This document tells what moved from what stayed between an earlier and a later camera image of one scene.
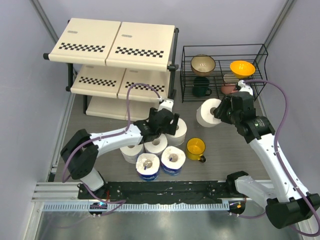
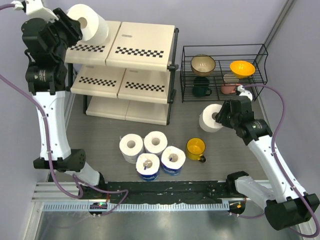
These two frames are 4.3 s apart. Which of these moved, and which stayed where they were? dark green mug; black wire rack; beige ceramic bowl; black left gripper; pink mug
Moved: black left gripper
Stayed: beige ceramic bowl; black wire rack; pink mug; dark green mug
